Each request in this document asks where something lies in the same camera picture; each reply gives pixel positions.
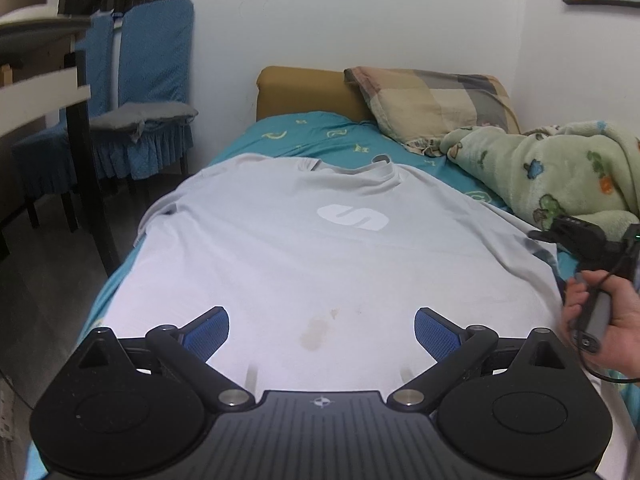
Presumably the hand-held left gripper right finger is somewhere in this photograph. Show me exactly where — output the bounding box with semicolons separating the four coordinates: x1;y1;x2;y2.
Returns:
387;306;569;413

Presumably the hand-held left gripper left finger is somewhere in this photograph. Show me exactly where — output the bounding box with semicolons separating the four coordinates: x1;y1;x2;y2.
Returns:
76;305;257;413

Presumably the light grey t-shirt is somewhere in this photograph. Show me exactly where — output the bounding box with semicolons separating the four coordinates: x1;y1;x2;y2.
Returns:
92;153;568;395

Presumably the person's right hand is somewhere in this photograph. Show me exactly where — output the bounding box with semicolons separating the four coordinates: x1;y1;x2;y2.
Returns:
559;269;640;377

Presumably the green cartoon print blanket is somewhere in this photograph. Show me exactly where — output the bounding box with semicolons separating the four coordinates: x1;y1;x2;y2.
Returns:
439;120;640;241

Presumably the plaid pillow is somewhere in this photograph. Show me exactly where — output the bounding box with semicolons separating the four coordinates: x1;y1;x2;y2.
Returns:
344;65;522;153

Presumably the dark table with white top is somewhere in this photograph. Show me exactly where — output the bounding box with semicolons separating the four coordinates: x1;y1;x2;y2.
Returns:
0;4;123;278

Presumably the white power strip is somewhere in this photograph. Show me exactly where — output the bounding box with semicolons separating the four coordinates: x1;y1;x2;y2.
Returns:
0;387;17;442

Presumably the bed with teal sheet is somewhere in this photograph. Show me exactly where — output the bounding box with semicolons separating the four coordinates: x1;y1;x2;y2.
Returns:
25;111;640;480

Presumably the grey seat cushion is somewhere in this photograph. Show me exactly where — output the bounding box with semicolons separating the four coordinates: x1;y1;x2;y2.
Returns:
89;101;200;145

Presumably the blue covered chair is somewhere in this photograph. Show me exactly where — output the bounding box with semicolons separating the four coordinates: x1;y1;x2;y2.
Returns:
11;10;117;233
91;0;200;196

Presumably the brown headboard cushion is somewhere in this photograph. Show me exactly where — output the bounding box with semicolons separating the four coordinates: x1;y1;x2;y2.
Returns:
256;65;373;123

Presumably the black cable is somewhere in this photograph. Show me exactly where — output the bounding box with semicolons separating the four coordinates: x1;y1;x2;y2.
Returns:
570;240;640;386

